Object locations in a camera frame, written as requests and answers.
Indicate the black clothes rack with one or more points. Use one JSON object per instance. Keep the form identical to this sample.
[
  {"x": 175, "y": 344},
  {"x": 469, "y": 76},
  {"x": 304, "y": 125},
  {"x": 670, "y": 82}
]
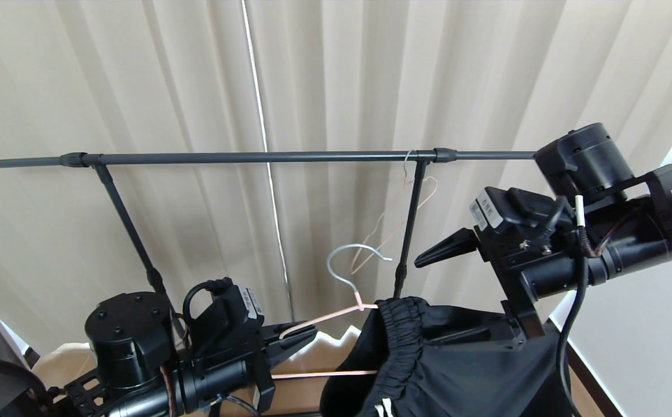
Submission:
[{"x": 255, "y": 157}]

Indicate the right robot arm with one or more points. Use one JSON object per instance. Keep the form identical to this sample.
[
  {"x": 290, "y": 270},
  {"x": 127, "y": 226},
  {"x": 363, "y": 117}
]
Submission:
[{"x": 591, "y": 156}]

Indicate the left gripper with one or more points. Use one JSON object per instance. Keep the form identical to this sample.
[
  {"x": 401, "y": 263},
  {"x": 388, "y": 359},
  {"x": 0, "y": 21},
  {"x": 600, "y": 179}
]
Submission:
[{"x": 214, "y": 379}]

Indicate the black garment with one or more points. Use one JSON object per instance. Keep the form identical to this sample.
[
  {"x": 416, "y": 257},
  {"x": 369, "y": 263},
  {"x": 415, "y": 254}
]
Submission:
[{"x": 457, "y": 370}]

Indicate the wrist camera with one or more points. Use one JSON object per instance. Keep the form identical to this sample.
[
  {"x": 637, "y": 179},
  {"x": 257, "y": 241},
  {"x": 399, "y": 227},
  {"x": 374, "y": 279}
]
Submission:
[
  {"x": 521, "y": 211},
  {"x": 226, "y": 313}
]

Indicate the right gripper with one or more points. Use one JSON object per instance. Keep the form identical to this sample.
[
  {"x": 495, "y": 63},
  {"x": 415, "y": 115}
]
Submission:
[{"x": 556, "y": 275}]

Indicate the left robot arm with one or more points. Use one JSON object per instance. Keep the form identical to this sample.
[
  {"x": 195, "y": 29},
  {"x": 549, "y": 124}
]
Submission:
[{"x": 127, "y": 330}]

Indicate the beige curtain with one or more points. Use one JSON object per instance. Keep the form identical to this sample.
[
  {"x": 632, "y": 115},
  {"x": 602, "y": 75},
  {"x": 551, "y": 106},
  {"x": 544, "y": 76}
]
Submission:
[{"x": 139, "y": 75}]

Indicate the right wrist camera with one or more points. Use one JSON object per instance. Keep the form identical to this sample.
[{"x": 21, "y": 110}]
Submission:
[{"x": 521, "y": 211}]

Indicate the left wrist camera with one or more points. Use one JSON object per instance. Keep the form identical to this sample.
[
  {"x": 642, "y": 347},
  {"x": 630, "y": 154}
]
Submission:
[{"x": 226, "y": 313}]

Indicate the pink clothes hanger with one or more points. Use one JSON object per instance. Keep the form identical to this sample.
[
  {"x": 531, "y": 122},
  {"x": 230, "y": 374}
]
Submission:
[
  {"x": 336, "y": 263},
  {"x": 426, "y": 197}
]

